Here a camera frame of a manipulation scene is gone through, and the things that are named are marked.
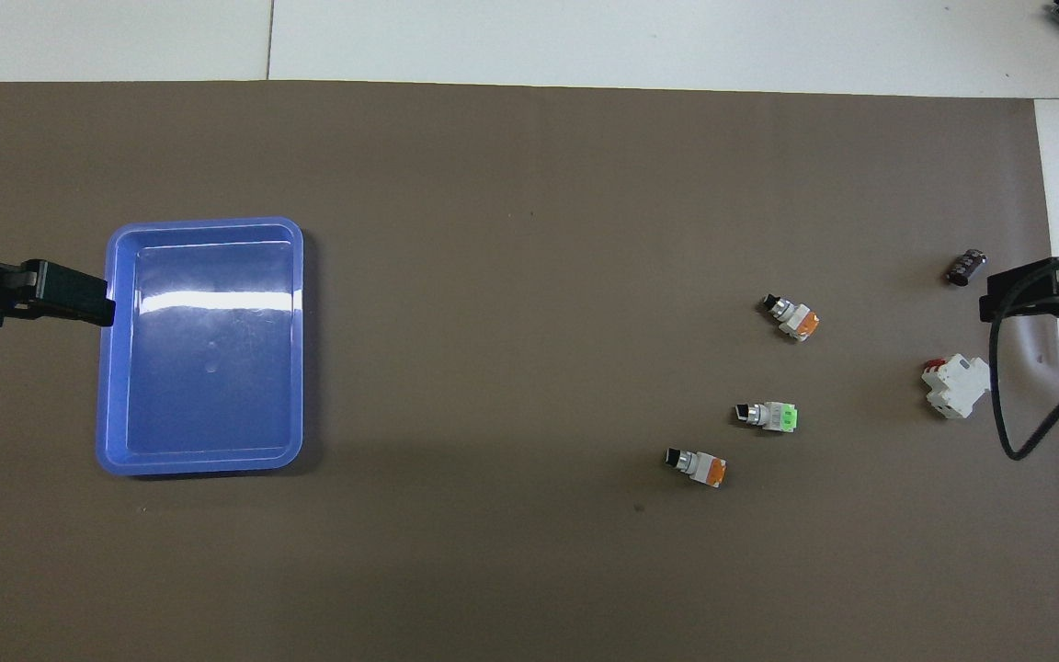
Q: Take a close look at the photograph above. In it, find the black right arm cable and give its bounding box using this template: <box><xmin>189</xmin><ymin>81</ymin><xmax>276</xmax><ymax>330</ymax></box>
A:
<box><xmin>987</xmin><ymin>250</ymin><xmax>1059</xmax><ymax>462</ymax></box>

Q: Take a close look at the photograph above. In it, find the green rotary selector switch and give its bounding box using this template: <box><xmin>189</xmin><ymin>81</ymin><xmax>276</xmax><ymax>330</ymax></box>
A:
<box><xmin>734</xmin><ymin>400</ymin><xmax>801</xmax><ymax>435</ymax></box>

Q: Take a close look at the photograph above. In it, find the orange rotary selector switch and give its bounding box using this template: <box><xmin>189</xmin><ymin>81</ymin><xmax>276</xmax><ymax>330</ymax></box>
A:
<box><xmin>761</xmin><ymin>293</ymin><xmax>821</xmax><ymax>343</ymax></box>
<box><xmin>665</xmin><ymin>447</ymin><xmax>728</xmax><ymax>489</ymax></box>

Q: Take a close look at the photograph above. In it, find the brown table mat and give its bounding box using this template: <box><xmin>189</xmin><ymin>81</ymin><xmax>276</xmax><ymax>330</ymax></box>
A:
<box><xmin>0</xmin><ymin>81</ymin><xmax>1059</xmax><ymax>662</ymax></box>

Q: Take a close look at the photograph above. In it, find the white circuit breaker red lever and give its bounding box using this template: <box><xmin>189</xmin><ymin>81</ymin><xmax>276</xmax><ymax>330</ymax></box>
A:
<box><xmin>920</xmin><ymin>354</ymin><xmax>991</xmax><ymax>420</ymax></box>

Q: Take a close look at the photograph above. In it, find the blue plastic tray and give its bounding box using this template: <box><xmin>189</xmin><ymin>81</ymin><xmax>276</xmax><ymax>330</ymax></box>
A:
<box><xmin>95</xmin><ymin>217</ymin><xmax>305</xmax><ymax>477</ymax></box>

